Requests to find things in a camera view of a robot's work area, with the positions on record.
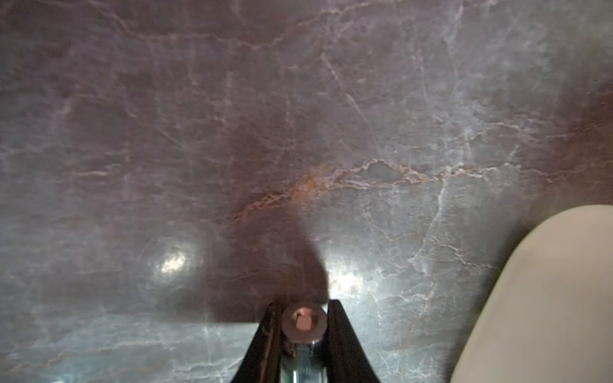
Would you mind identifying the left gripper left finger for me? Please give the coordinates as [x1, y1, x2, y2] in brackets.
[231, 302, 284, 383]

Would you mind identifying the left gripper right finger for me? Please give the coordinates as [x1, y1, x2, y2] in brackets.
[325, 299, 380, 383]

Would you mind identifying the short chrome socket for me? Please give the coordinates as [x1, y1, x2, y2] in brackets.
[279, 302, 327, 383]

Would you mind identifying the white plastic storage box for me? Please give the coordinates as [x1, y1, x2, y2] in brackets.
[452, 205, 612, 382]

